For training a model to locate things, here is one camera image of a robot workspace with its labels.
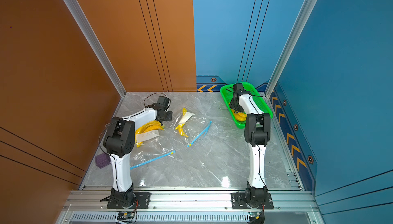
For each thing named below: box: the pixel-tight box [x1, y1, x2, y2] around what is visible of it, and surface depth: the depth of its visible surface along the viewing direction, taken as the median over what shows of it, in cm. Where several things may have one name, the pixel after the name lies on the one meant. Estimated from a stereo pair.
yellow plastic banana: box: [234, 112, 248, 122], surface depth 104 cm
